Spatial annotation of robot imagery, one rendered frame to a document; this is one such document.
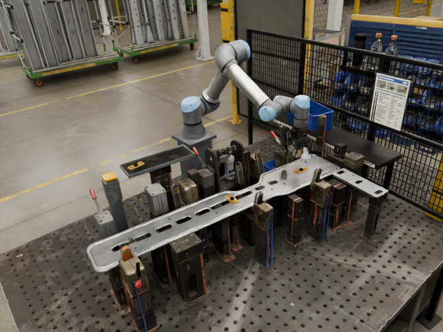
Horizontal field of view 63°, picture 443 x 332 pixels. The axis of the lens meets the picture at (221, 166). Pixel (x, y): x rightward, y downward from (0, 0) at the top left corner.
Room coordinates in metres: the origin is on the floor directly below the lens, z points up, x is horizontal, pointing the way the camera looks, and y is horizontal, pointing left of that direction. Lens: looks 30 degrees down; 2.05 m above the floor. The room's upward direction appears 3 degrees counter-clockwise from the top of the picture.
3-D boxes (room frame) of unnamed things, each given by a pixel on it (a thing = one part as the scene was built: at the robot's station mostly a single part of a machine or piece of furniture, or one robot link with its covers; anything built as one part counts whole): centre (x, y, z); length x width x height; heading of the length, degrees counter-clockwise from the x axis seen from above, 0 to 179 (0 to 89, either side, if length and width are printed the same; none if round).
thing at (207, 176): (1.65, 0.09, 0.89); 0.13 x 0.11 x 0.38; 31
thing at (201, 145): (2.08, 0.16, 0.90); 0.21 x 0.21 x 0.40; 38
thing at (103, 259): (1.48, -0.03, 1.00); 1.38 x 0.22 x 0.02; 121
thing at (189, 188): (1.54, 0.18, 0.89); 0.13 x 0.11 x 0.38; 31
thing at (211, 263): (1.39, 0.14, 0.84); 0.13 x 0.11 x 0.29; 31
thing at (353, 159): (1.76, -0.74, 0.88); 0.08 x 0.08 x 0.36; 31
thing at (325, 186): (1.53, -0.50, 0.87); 0.12 x 0.09 x 0.35; 31
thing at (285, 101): (1.77, -0.34, 1.38); 0.11 x 0.11 x 0.08; 47
